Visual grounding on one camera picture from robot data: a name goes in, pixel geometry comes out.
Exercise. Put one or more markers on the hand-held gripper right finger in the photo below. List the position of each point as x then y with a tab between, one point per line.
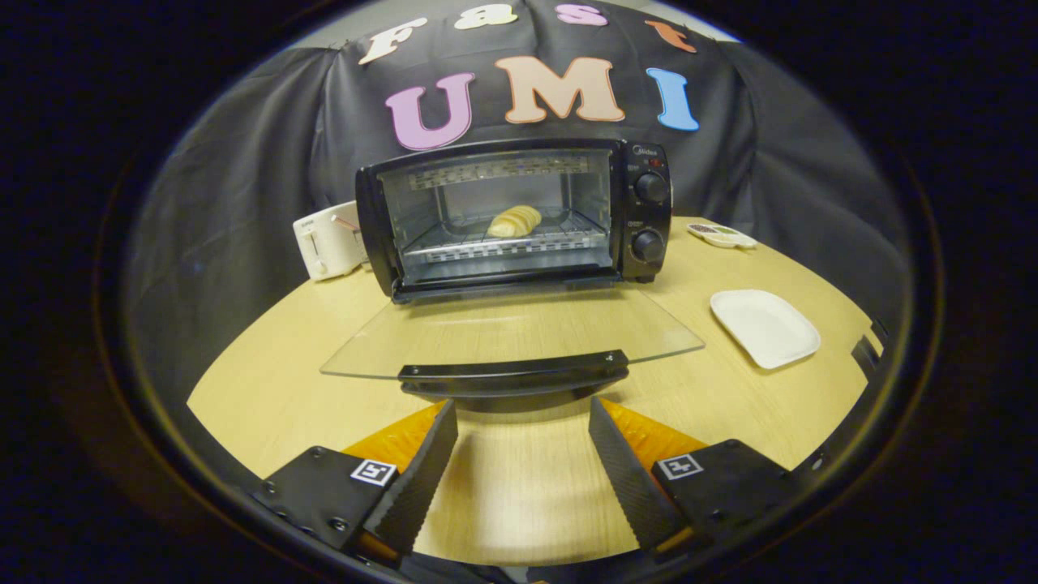
628	478

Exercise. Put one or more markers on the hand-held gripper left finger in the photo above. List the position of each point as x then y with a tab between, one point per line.
422	478

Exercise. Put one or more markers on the black toaster oven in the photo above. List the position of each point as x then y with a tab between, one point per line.
645	211

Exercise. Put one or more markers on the yellow bread roll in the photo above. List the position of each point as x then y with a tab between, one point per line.
515	221

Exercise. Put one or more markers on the white pop-up toaster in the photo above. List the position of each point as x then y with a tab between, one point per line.
324	243

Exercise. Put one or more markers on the white square plate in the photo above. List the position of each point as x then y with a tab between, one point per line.
766	328

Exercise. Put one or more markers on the white compartment dish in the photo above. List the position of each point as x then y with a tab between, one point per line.
722	235

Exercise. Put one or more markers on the black table clamp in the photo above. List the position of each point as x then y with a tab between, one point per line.
879	331
864	354

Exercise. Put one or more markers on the black backdrop cloth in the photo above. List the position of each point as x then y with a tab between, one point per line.
243	162

